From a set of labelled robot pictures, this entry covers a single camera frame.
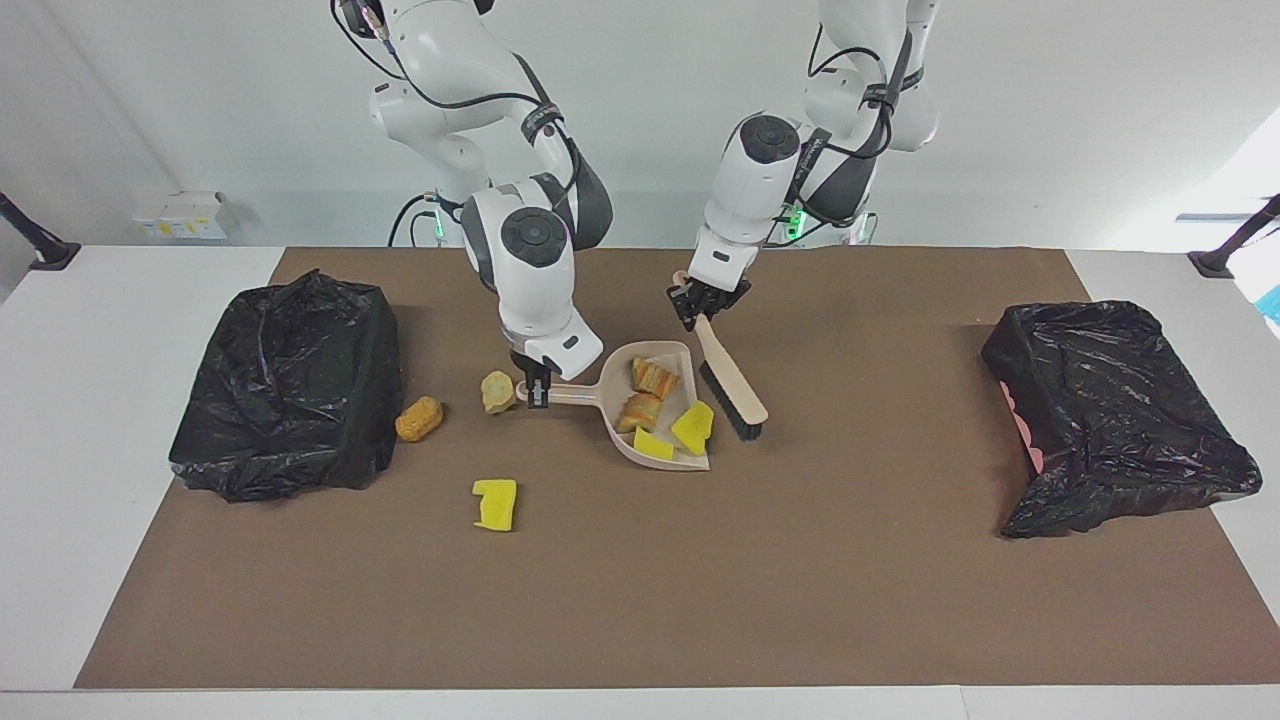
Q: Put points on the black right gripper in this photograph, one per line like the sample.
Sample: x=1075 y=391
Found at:
x=528 y=365

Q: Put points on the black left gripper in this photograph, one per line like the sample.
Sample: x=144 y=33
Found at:
x=720 y=298

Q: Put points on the beige plastic dustpan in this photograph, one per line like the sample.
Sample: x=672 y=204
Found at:
x=600 y=400

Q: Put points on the beige brush with black bristles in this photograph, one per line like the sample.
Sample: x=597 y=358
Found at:
x=730 y=385

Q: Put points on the orange striped toy croissant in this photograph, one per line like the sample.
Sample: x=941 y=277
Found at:
x=653 y=377

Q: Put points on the pale striped toy croissant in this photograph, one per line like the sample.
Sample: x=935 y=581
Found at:
x=640 y=411

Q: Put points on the yellow sponge piece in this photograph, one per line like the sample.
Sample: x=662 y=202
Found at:
x=693 y=427
x=496 y=504
x=652 y=444

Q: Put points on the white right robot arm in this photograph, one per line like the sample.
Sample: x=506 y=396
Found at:
x=535 y=290

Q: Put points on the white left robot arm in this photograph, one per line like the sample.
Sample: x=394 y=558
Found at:
x=745 y=190

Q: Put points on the right black trash bag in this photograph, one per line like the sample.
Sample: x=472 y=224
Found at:
x=280 y=400

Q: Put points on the black trash bag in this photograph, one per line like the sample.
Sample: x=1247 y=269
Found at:
x=280 y=400
x=1120 y=420

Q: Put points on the left black trash bag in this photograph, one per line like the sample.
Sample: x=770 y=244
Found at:
x=1120 y=420

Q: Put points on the pale fried food piece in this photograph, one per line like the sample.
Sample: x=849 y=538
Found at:
x=498 y=391

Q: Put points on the brown croquette nugget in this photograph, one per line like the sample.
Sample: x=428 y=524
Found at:
x=419 y=418

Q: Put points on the brown table mat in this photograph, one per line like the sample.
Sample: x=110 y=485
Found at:
x=800 y=600

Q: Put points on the white cardboard box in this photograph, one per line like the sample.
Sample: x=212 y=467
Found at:
x=195 y=215
x=148 y=222

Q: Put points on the blue object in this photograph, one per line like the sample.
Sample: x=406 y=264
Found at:
x=1273 y=305

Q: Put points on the black camera stand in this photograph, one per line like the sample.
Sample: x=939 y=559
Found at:
x=1215 y=265
x=55 y=255

